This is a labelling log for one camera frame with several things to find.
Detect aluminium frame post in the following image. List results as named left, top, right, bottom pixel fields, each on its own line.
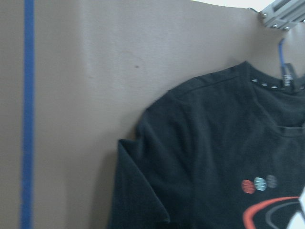
left=259, top=0, right=305, bottom=31

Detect black graphic t-shirt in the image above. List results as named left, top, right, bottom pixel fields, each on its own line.
left=108, top=62, right=305, bottom=229

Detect blue tape grid lines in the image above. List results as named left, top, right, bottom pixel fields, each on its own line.
left=20, top=0, right=35, bottom=229

